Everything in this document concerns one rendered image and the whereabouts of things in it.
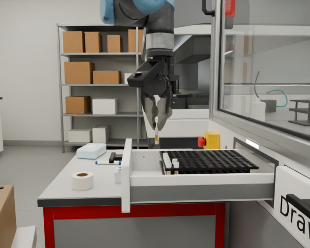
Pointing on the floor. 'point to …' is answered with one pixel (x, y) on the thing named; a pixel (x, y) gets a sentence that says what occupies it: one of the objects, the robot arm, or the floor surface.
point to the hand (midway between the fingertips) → (155, 126)
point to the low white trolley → (206, 212)
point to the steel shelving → (100, 84)
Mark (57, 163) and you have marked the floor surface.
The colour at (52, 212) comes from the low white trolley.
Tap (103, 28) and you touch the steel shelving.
